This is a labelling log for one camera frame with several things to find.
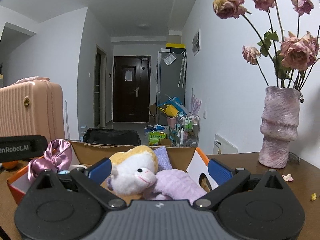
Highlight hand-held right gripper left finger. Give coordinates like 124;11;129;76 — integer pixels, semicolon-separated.
32;158;127;210

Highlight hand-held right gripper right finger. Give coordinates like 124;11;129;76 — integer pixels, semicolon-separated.
194;159;284;209

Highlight red orange cardboard box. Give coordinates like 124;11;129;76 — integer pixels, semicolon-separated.
7;140;219;205

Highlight yellow white plush toy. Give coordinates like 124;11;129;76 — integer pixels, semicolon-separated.
107;145;158;195

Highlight purple satin scrunchie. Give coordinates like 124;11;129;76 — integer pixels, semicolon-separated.
27;139;73;180

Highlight purple cloth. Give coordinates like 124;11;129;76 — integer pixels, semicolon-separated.
153;145;173;173

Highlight black floor bag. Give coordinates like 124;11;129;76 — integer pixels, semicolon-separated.
82;128;141;146

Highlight pink ribbed suitcase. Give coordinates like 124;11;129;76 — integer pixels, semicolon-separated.
0;76;65;143

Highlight green snack bag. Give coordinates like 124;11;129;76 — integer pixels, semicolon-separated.
148;131;167;146

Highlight purple feather decoration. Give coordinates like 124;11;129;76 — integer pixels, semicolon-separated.
191;89;202;117

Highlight purple textured vase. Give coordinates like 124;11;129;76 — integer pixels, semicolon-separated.
258;86;300;168

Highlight brown cardboard carton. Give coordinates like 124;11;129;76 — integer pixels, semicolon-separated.
149;104;160;124

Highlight blue and yellow bag pile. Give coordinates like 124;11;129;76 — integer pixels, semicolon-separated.
157;96;187;118

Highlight dark wooden door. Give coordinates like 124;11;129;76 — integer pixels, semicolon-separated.
113;56;152;123

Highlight grey refrigerator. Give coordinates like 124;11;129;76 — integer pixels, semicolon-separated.
157;50;186;128

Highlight white folded umbrella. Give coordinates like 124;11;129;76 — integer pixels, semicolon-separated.
178;51;187;88

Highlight white electrical panel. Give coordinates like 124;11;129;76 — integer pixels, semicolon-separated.
192;32;202;55

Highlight yellow black box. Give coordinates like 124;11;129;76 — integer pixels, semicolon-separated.
166;42;187;53

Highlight dried pink roses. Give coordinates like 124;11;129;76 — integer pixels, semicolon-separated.
213;0;320;92

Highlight wire trolley with bottles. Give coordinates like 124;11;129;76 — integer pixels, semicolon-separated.
175;115;200;147

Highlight side doorway frame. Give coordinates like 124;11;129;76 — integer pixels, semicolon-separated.
94;45;107;128

